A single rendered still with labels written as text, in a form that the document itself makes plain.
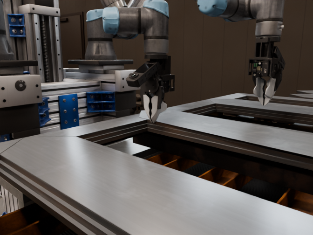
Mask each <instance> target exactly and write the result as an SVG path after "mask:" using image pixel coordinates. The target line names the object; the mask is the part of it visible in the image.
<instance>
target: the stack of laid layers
mask: <svg viewBox="0 0 313 235"><path fill-rule="evenodd" d="M236 99H240V100H249V101H258V102H259V99H258V97H251V96H245V97H240V98H236ZM269 103H277V104H290V105H299V106H308V107H313V102H307V101H296V100H286V99H275V98H272V99H271V100H270V102H269ZM216 111H217V112H223V113H230V114H237V115H243V116H250V117H257V118H266V119H273V120H279V121H286V122H293V123H299V124H308V125H313V115H307V114H299V113H292V112H284V111H273V110H265V109H257V108H249V107H241V106H234V105H226V104H210V105H207V106H203V107H198V108H194V109H190V110H186V111H183V112H187V113H192V114H197V115H202V116H203V115H206V114H210V113H213V112H216ZM233 121H235V120H233ZM237 122H238V121H237ZM239 122H240V121H239ZM242 123H247V122H242ZM248 124H249V123H248ZM250 124H253V123H250ZM255 125H260V126H266V127H271V128H277V129H282V130H287V131H295V132H300V133H305V134H311V135H313V133H311V132H305V131H297V130H291V129H285V128H279V127H273V126H267V125H261V124H255ZM146 131H149V132H153V133H157V134H161V135H165V136H169V137H173V138H178V139H182V140H187V141H190V142H195V143H199V144H203V145H208V146H212V147H216V148H220V149H224V150H228V151H232V152H237V153H241V154H245V155H249V156H254V157H257V158H261V159H266V160H270V161H275V162H279V163H283V164H287V165H291V166H296V167H300V168H304V169H308V170H312V171H313V157H310V156H306V155H301V154H297V153H293V152H287V151H283V150H279V149H275V148H270V147H266V146H262V145H257V144H252V143H248V142H244V141H240V140H235V139H231V138H226V137H221V136H217V135H213V134H208V133H205V132H200V131H195V130H191V129H186V128H182V127H178V126H174V125H170V124H164V123H160V122H155V123H152V122H151V121H150V120H148V119H146V120H144V121H140V122H136V123H132V124H127V125H123V126H119V127H115V128H111V129H106V130H103V131H98V132H93V133H90V134H85V135H81V136H78V137H79V138H82V139H85V140H88V141H91V142H94V143H97V144H100V145H101V144H104V143H107V142H111V141H115V140H118V139H122V138H125V137H129V136H132V135H136V134H139V133H142V132H146ZM0 177H2V178H3V179H4V180H6V181H7V182H8V183H10V184H11V185H12V186H14V187H15V188H17V189H18V190H19V191H21V192H22V193H23V194H25V195H26V196H27V197H28V198H30V199H31V200H32V201H34V202H35V203H36V204H38V205H39V206H40V207H42V208H43V209H45V210H46V211H47V212H49V213H50V214H51V215H52V216H54V217H55V218H56V219H58V220H59V221H60V222H62V223H63V224H64V225H66V226H67V227H68V228H70V229H71V230H73V231H74V232H75V233H77V234H78V235H129V234H128V233H126V232H124V231H123V230H121V229H120V228H118V227H116V226H115V225H113V224H111V223H110V222H108V221H107V220H105V219H103V218H102V217H100V216H98V215H97V214H95V213H93V212H92V211H90V210H88V209H87V208H85V207H84V206H82V205H81V204H79V203H77V202H76V201H74V200H72V199H71V198H69V197H67V196H66V195H64V194H62V193H61V192H59V191H58V190H56V189H54V188H53V187H51V186H50V185H48V184H46V183H45V182H43V181H42V180H40V179H38V178H37V177H35V176H33V175H32V174H30V173H28V172H27V171H25V170H23V169H22V168H20V167H19V166H17V165H16V164H14V163H12V162H11V161H9V160H7V159H6V158H4V157H2V156H1V155H0Z"/></svg>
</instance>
